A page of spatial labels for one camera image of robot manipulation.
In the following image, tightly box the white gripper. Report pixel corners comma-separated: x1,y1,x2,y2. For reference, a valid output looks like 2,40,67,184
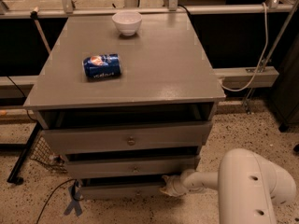
159,175,187,197

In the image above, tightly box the grey bottom drawer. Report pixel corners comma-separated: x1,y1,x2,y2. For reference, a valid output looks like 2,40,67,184
80,175,165,200

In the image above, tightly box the grey drawer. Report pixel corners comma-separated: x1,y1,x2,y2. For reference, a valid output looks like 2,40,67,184
80,175,165,200
43,121,212,154
66,155,199,179

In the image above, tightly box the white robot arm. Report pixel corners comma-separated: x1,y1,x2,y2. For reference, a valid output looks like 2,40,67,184
161,148,296,224

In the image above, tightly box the grey middle drawer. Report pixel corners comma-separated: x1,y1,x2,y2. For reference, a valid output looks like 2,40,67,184
66,155,199,179

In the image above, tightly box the grey top drawer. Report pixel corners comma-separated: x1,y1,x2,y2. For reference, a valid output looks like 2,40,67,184
43,121,212,154

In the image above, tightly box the grey drawer cabinet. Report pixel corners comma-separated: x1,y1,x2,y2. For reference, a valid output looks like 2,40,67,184
23,12,227,201

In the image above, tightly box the blue tape cross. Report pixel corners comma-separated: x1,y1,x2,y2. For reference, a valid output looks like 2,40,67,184
64,185,83,217

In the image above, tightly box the thin metal stand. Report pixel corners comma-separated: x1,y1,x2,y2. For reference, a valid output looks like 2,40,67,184
243,0,299,114

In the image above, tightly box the white bowl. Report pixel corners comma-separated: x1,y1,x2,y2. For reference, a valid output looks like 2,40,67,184
112,11,142,35

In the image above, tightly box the wooden stick with black tip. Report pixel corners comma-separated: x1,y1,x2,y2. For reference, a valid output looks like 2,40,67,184
30,7,50,54

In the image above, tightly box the black floor cable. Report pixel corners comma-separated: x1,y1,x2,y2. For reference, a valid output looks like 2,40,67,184
35,178,78,224

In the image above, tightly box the wire mesh basket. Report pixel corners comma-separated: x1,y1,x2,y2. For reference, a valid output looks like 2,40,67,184
30,135,67,174

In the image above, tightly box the grey metal rail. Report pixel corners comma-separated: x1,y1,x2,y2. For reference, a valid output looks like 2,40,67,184
214,66,278,90

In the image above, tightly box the black metal frame leg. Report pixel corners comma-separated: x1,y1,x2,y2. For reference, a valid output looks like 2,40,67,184
7,123,41,185

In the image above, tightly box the white cable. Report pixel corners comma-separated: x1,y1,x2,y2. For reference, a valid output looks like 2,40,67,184
219,2,269,93

